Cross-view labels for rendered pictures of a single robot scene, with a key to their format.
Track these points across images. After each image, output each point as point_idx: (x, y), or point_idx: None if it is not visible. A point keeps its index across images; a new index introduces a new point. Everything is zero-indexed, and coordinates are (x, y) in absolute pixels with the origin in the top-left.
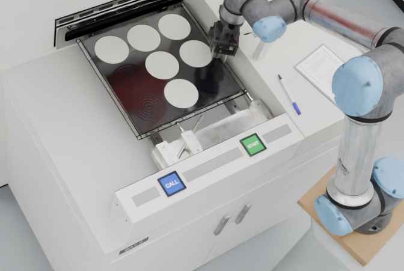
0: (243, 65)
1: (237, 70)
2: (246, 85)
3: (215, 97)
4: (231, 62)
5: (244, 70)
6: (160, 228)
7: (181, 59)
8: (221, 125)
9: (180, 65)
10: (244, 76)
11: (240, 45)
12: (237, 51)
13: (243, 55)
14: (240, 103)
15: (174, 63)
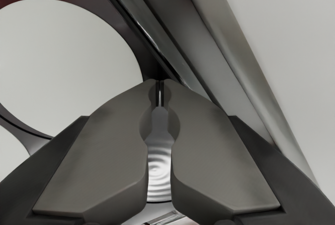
0: (284, 144)
1: (253, 99)
2: (269, 129)
3: (168, 206)
4: (232, 63)
5: (283, 146)
6: None
7: (21, 121)
8: (186, 224)
9: (29, 146)
10: (273, 132)
11: (324, 145)
12: (280, 127)
13: (311, 179)
14: (242, 119)
15: (3, 141)
